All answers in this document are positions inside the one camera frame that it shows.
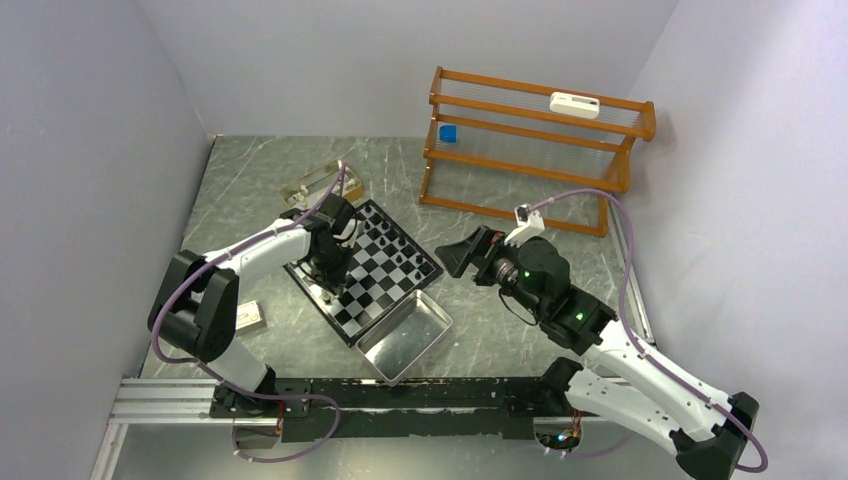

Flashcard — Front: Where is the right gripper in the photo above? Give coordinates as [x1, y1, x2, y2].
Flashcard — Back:
[435, 224, 545, 317]

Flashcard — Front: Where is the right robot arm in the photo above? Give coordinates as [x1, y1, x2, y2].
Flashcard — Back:
[435, 226, 759, 479]

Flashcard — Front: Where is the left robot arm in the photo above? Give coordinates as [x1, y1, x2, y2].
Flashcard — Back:
[148, 194, 359, 416]

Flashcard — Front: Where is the gold tin of white pieces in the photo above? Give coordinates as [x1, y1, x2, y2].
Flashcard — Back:
[279, 160, 365, 210]

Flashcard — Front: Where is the black white chessboard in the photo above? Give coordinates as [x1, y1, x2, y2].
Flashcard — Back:
[284, 199, 444, 347]

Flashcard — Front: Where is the small white card box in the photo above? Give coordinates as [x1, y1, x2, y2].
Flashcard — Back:
[236, 300, 267, 335]

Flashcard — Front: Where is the silver metal tin lid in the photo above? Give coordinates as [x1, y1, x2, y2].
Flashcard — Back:
[355, 289, 453, 387]

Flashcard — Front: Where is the blue cube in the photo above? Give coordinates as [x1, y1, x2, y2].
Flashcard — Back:
[437, 124, 458, 144]

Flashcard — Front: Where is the orange wooden rack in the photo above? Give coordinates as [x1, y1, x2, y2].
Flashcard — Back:
[418, 66, 658, 218]

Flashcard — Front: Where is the white rectangular device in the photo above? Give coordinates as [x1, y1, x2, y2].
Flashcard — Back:
[549, 92, 601, 120]

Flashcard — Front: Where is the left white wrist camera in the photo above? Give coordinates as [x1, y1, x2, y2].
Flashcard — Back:
[335, 219, 360, 248]

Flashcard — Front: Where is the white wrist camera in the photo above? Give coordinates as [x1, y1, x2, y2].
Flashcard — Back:
[335, 219, 360, 248]
[504, 204, 545, 247]

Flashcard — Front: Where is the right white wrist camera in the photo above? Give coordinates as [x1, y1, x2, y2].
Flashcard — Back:
[504, 204, 545, 247]

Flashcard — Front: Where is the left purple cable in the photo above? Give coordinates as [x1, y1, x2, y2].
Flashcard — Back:
[150, 164, 342, 464]

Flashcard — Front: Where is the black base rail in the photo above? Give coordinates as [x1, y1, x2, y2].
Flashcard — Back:
[210, 376, 584, 444]

